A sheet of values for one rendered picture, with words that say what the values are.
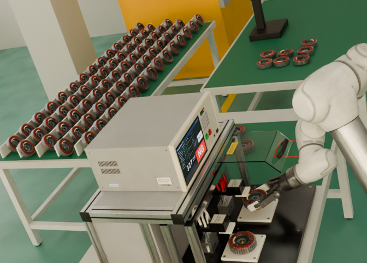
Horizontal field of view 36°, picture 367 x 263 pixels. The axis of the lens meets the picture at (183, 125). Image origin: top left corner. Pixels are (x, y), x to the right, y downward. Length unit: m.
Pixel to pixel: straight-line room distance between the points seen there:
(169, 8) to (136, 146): 3.87
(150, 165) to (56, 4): 4.01
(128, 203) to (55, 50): 4.06
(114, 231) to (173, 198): 0.28
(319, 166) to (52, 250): 2.39
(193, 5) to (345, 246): 3.17
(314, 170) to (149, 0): 3.97
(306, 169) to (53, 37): 4.19
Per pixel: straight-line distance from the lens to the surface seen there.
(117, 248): 2.30
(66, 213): 4.47
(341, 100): 1.73
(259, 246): 2.32
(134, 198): 2.20
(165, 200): 2.12
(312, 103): 1.69
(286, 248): 2.30
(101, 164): 2.23
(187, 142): 2.13
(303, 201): 2.52
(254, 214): 2.48
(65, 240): 4.18
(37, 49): 6.22
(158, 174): 2.13
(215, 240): 2.37
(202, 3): 5.72
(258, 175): 2.78
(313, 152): 2.27
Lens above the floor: 2.27
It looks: 26 degrees down
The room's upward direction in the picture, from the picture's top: 16 degrees counter-clockwise
